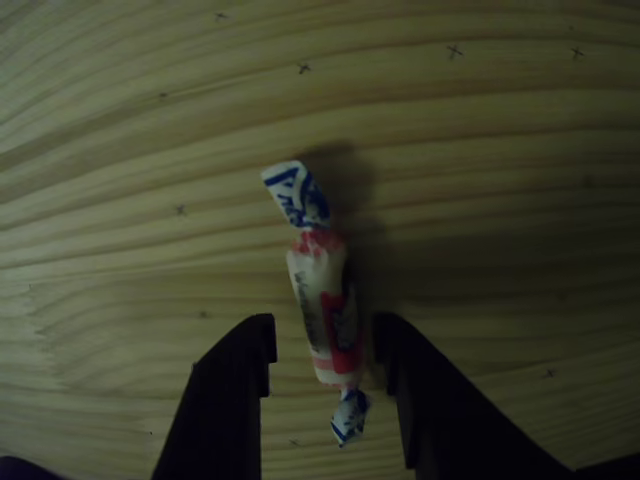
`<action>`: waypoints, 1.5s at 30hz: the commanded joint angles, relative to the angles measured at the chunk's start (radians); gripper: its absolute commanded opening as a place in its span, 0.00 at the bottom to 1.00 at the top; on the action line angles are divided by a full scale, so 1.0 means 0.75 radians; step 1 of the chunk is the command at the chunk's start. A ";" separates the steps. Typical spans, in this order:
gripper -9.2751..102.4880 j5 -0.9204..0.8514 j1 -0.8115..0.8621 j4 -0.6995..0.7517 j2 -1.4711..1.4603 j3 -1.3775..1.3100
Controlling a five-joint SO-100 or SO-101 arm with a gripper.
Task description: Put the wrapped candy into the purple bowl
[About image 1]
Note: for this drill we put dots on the white red blue candy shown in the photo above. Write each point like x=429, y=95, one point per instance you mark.
x=320, y=300

